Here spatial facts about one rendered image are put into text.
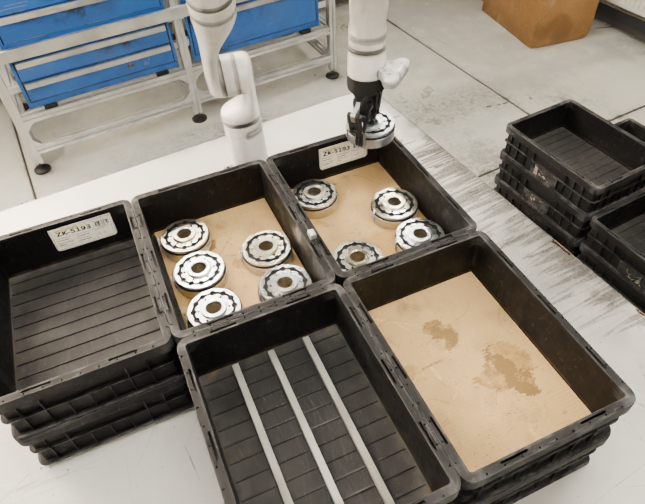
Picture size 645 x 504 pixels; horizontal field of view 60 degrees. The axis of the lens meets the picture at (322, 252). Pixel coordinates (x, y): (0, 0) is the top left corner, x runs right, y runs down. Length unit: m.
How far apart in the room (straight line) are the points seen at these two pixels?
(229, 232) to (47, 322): 0.40
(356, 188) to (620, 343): 0.65
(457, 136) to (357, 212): 1.76
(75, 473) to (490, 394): 0.75
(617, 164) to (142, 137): 2.23
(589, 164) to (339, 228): 1.10
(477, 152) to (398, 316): 1.89
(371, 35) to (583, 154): 1.22
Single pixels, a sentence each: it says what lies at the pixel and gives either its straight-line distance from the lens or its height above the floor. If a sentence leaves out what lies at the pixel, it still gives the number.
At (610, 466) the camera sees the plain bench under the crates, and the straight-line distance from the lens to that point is 1.16.
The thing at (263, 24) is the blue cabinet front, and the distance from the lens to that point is 3.12.
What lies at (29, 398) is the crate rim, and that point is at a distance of 1.01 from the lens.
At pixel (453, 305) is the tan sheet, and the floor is 0.83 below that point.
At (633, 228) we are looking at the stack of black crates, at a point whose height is 0.38.
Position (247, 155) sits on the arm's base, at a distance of 1.40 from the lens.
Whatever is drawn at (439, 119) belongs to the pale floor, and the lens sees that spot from 3.08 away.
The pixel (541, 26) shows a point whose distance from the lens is 3.80.
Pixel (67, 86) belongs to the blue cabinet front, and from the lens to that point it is 2.95.
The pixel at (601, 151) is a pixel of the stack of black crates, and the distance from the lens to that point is 2.17.
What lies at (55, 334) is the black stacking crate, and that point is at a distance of 1.19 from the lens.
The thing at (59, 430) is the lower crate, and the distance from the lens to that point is 1.10.
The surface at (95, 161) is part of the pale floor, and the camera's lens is 3.07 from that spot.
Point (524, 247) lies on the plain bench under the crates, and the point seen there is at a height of 0.70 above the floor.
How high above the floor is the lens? 1.69
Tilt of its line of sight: 47 degrees down
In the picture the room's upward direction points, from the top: 4 degrees counter-clockwise
